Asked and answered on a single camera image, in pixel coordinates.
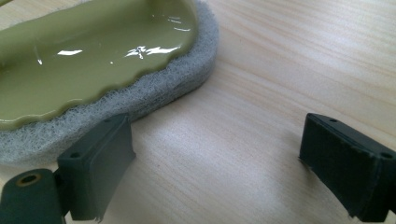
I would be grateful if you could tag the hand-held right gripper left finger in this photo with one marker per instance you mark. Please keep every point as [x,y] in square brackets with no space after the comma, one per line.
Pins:
[93,174]

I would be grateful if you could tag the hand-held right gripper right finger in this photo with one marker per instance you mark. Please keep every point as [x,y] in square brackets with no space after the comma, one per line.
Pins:
[348,168]

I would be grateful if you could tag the green scrubbing brush with grey pad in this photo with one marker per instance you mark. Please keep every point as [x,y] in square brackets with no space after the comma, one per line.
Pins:
[93,62]

